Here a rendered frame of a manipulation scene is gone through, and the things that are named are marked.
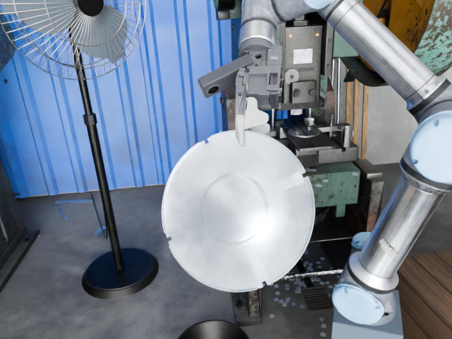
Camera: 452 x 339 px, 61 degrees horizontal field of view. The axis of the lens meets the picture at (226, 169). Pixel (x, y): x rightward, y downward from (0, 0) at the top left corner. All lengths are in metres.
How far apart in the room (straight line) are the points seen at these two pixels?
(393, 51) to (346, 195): 0.82
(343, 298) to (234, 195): 0.41
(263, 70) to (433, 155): 0.34
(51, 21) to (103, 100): 1.33
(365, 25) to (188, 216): 0.54
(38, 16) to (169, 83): 1.34
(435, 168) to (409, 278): 0.82
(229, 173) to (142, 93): 2.06
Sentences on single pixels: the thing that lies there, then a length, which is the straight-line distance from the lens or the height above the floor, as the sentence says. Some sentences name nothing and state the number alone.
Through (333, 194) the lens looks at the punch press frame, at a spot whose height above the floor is 0.55.
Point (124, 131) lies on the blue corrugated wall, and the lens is 2.82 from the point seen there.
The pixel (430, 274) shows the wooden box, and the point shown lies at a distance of 1.59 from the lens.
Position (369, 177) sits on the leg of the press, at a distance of 1.57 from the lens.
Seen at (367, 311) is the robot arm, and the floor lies 0.62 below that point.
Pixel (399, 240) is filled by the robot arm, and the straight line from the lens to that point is 0.89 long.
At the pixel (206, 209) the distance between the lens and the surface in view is 0.72.
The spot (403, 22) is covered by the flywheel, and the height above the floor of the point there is 1.16.
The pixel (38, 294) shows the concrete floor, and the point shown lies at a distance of 2.19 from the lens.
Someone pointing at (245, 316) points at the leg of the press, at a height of 0.03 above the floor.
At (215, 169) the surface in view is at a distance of 0.72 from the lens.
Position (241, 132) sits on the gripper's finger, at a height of 1.06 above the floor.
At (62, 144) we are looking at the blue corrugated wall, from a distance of 2.94.
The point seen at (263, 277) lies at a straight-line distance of 0.69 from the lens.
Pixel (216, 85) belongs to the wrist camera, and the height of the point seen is 1.13.
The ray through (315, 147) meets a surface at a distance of 1.41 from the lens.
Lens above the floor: 1.28
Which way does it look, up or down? 24 degrees down
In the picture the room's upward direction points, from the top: 3 degrees counter-clockwise
